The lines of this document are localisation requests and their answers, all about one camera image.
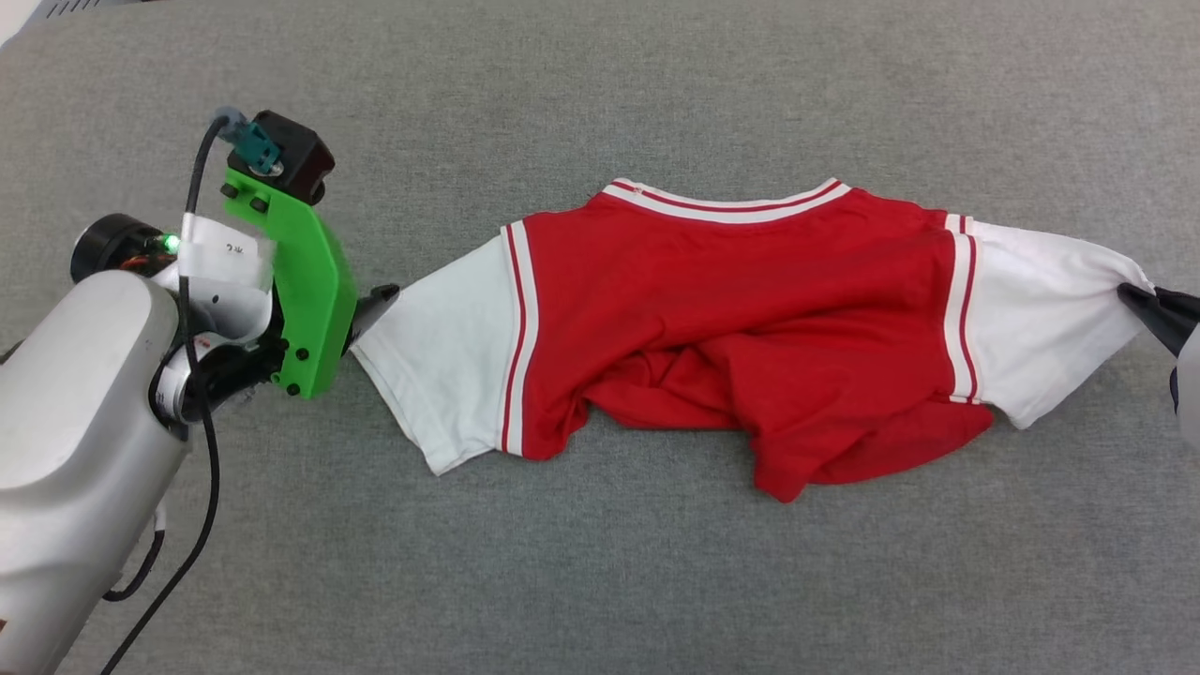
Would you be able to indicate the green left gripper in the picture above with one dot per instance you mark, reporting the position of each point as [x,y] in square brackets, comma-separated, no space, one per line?
[309,281]

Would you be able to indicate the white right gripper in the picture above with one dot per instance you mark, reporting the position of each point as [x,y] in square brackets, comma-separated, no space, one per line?
[1189,384]

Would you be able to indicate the red and white T-shirt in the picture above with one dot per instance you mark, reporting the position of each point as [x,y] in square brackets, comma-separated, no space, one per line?
[731,300]

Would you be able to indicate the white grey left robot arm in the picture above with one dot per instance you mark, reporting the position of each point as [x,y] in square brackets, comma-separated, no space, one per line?
[75,403]

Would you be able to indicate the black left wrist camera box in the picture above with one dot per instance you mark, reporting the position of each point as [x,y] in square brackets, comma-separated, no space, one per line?
[295,159]

